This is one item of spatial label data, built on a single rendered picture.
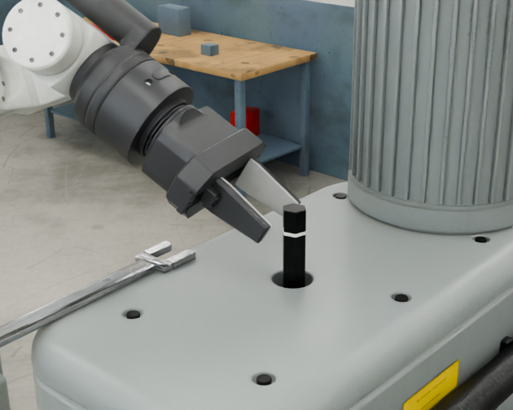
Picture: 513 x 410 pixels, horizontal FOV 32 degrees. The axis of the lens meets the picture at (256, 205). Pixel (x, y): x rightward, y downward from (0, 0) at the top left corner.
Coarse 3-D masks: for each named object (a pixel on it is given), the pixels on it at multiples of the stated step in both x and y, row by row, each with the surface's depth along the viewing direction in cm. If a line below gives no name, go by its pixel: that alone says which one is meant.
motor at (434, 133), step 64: (384, 0) 83; (448, 0) 80; (512, 0) 79; (384, 64) 85; (448, 64) 82; (512, 64) 82; (384, 128) 87; (448, 128) 84; (512, 128) 85; (384, 192) 90; (448, 192) 87; (512, 192) 88
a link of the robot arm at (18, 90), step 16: (0, 48) 86; (0, 64) 87; (16, 64) 87; (0, 80) 86; (16, 80) 87; (32, 80) 87; (0, 96) 85; (16, 96) 86; (32, 96) 87; (48, 96) 87; (64, 96) 87; (0, 112) 86; (16, 112) 87; (32, 112) 89
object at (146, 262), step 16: (144, 256) 82; (176, 256) 82; (192, 256) 83; (128, 272) 80; (144, 272) 80; (80, 288) 77; (96, 288) 77; (112, 288) 77; (48, 304) 74; (64, 304) 74; (80, 304) 75; (16, 320) 72; (32, 320) 72; (48, 320) 72; (0, 336) 70; (16, 336) 70
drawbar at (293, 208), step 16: (288, 208) 77; (304, 208) 77; (288, 224) 77; (304, 224) 77; (288, 240) 77; (304, 240) 78; (288, 256) 78; (304, 256) 78; (288, 272) 79; (304, 272) 79; (288, 288) 79
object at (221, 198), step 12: (204, 192) 76; (216, 192) 76; (228, 192) 76; (204, 204) 77; (216, 204) 77; (228, 204) 76; (240, 204) 76; (228, 216) 77; (240, 216) 76; (252, 216) 75; (240, 228) 76; (252, 228) 76; (264, 228) 75; (252, 240) 76
